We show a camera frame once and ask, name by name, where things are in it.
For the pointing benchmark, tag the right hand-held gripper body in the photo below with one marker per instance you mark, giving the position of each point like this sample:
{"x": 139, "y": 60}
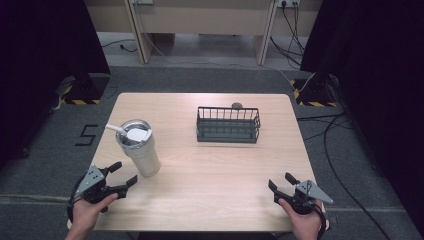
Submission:
{"x": 305, "y": 196}

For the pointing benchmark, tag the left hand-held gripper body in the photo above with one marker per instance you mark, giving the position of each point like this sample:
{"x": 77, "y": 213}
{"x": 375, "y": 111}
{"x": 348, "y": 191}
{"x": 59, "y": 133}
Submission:
{"x": 95, "y": 186}

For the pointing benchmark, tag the cream tumbler cup with lid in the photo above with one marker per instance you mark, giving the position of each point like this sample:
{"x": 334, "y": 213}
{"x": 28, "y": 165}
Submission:
{"x": 143, "y": 156}

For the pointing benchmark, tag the person's right hand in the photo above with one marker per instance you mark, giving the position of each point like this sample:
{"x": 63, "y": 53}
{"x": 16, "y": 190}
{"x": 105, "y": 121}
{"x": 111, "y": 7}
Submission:
{"x": 306, "y": 225}

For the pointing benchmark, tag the person's left hand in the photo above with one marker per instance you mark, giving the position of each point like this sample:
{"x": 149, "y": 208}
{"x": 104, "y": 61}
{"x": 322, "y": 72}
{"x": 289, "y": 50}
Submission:
{"x": 85, "y": 215}

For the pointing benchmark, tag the white straw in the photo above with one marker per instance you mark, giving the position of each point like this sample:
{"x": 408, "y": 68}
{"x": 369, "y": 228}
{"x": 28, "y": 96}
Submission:
{"x": 115, "y": 129}

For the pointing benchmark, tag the black stand base striped tape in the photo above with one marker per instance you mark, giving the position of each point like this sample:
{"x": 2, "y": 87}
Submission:
{"x": 85, "y": 91}
{"x": 315, "y": 95}

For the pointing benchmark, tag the small round grey knob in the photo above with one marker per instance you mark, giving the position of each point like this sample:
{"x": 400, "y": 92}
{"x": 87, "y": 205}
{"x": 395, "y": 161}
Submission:
{"x": 237, "y": 105}

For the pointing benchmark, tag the black curtain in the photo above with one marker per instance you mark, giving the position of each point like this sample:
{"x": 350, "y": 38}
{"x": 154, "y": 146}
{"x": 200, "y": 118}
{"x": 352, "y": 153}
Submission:
{"x": 380, "y": 83}
{"x": 40, "y": 66}

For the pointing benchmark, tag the white wall power socket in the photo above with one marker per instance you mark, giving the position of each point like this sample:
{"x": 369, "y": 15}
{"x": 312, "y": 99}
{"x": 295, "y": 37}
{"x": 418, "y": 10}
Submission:
{"x": 288, "y": 2}

